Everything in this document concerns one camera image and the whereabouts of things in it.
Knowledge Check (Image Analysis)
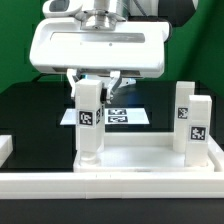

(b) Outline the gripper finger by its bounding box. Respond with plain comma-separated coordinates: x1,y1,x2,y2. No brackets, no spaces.
106,71,122,103
66,69,80,99

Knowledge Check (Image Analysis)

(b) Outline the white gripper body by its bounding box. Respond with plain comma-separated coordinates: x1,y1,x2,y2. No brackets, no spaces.
30,18,169,78

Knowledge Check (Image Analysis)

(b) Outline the white desk tabletop tray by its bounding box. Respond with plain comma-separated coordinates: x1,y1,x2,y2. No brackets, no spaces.
73,132,224,172

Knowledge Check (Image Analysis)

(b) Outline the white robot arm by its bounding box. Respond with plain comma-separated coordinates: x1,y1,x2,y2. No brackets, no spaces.
29,0,199,102

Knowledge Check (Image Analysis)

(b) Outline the white L-shaped obstacle fence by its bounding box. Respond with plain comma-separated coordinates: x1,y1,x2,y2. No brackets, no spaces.
0,134,224,200

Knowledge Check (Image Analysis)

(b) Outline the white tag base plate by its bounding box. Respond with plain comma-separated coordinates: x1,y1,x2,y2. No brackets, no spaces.
60,108,149,125

